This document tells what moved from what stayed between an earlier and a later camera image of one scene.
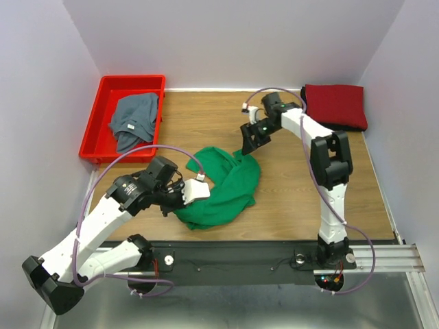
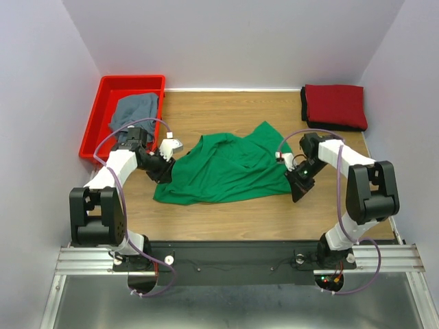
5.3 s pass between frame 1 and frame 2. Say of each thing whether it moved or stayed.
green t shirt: moved
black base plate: stayed
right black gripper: moved
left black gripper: moved
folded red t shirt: stayed
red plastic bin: stayed
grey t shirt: stayed
